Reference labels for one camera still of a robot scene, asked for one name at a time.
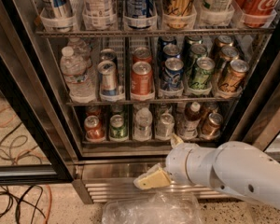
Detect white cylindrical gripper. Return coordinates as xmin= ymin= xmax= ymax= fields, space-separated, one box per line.
xmin=133 ymin=133 xmax=199 ymax=189

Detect red coke can front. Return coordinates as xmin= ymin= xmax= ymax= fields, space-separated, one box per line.
xmin=84 ymin=116 xmax=105 ymax=140

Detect red coke can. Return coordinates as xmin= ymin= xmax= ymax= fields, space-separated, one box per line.
xmin=85 ymin=105 xmax=102 ymax=117
xmin=84 ymin=116 xmax=105 ymax=140

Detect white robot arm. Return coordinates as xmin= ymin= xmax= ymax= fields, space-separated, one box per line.
xmin=133 ymin=136 xmax=280 ymax=210

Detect silver can bottom shelf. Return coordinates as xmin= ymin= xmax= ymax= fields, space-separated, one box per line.
xmin=156 ymin=113 xmax=175 ymax=140

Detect small water bottle bottom shelf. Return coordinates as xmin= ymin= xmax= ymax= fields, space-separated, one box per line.
xmin=133 ymin=107 xmax=152 ymax=141

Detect copper can bottom shelf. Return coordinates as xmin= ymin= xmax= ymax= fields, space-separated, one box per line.
xmin=201 ymin=113 xmax=223 ymax=139

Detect green soda can bottom shelf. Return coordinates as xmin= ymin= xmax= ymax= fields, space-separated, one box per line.
xmin=109 ymin=115 xmax=128 ymax=139

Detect steel fridge base grille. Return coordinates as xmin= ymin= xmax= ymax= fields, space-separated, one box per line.
xmin=77 ymin=152 xmax=214 ymax=203

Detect blue pepsi can front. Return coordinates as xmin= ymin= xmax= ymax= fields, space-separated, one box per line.
xmin=161 ymin=58 xmax=184 ymax=91

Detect orange soda can front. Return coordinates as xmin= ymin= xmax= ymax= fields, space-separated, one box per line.
xmin=132 ymin=62 xmax=152 ymax=95

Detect orange soda can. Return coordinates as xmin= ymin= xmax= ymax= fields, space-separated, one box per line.
xmin=133 ymin=47 xmax=152 ymax=63
xmin=132 ymin=62 xmax=152 ymax=95

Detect red coke can behind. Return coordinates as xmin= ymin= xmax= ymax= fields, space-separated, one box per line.
xmin=85 ymin=105 xmax=102 ymax=117

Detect green can front middle shelf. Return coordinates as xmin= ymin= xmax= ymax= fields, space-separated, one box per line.
xmin=189 ymin=57 xmax=215 ymax=90

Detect right glass fridge door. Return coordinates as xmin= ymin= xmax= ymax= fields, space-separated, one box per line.
xmin=230 ymin=50 xmax=280 ymax=162

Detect glass fridge door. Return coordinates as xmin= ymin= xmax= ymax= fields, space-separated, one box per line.
xmin=0 ymin=0 xmax=76 ymax=185
xmin=230 ymin=50 xmax=280 ymax=162

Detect gold can front middle shelf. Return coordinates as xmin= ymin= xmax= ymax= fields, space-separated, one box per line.
xmin=218 ymin=59 xmax=249 ymax=92

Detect silver blue energy can front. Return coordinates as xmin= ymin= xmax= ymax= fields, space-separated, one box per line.
xmin=98 ymin=61 xmax=118 ymax=96

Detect orange soda can rear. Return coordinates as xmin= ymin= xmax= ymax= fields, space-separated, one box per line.
xmin=133 ymin=47 xmax=152 ymax=63

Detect front water bottle middle shelf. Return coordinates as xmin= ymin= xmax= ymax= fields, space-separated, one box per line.
xmin=60 ymin=47 xmax=95 ymax=103

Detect left glass fridge door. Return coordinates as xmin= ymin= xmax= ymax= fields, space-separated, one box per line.
xmin=0 ymin=0 xmax=76 ymax=185

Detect rear water bottle middle shelf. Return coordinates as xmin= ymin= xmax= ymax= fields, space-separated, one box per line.
xmin=67 ymin=37 xmax=92 ymax=68

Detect blue tall can top shelf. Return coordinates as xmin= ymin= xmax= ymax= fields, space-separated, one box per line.
xmin=125 ymin=0 xmax=154 ymax=29

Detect gold tall can top shelf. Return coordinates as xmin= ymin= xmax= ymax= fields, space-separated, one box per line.
xmin=161 ymin=0 xmax=194 ymax=29

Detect large red coke bottle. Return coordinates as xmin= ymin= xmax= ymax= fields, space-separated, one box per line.
xmin=235 ymin=0 xmax=278 ymax=28

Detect clear plastic bag on floor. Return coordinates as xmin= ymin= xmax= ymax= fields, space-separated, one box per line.
xmin=102 ymin=192 xmax=203 ymax=224

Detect brown tea bottle white cap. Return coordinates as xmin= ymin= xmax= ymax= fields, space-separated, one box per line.
xmin=177 ymin=102 xmax=201 ymax=139

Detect black and orange floor cables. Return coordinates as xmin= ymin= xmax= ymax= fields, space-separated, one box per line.
xmin=0 ymin=96 xmax=53 ymax=224

